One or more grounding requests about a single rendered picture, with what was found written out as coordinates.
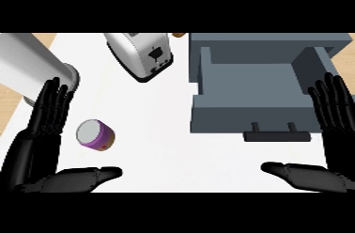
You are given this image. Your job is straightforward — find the purple can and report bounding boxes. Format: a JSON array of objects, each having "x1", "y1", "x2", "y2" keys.
[{"x1": 74, "y1": 118, "x2": 116, "y2": 152}]

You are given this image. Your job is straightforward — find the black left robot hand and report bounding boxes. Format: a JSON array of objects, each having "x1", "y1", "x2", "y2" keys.
[{"x1": 0, "y1": 76, "x2": 125, "y2": 194}]

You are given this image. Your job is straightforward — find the black drawer handle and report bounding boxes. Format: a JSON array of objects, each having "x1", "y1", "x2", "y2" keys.
[{"x1": 242, "y1": 121, "x2": 312, "y2": 143}]

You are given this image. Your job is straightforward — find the grey cabinet body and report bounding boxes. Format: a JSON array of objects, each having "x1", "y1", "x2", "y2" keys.
[{"x1": 186, "y1": 32, "x2": 355, "y2": 85}]

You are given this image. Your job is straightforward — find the silver toaster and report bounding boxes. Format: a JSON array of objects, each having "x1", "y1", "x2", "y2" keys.
[{"x1": 102, "y1": 32, "x2": 176, "y2": 84}]

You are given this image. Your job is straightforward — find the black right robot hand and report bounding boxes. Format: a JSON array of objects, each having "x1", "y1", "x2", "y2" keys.
[{"x1": 259, "y1": 71, "x2": 355, "y2": 194}]

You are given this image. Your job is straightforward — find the large silver cylinder appliance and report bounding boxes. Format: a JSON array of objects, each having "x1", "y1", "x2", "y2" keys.
[{"x1": 0, "y1": 32, "x2": 82, "y2": 107}]

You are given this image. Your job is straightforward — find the grey open drawer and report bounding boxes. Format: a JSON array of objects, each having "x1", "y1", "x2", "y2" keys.
[{"x1": 188, "y1": 46, "x2": 341, "y2": 134}]

